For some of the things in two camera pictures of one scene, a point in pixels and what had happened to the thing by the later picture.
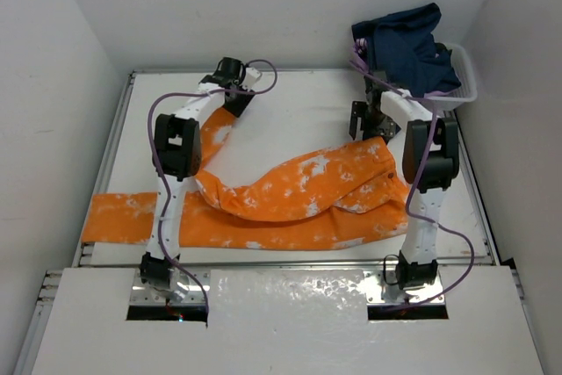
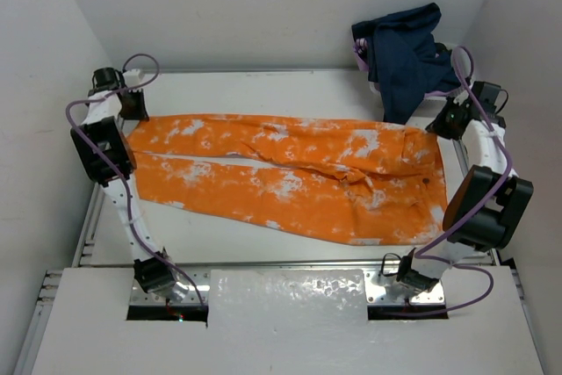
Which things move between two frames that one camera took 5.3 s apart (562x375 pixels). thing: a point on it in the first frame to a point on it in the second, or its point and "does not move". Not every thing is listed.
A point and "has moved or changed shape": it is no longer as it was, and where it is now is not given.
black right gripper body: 372,120 to 443,124
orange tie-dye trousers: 342,197 has moved or changed shape
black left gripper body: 236,105 to 133,107
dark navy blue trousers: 400,51 does not move
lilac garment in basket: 359,46 does not move
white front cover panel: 288,321 does not move
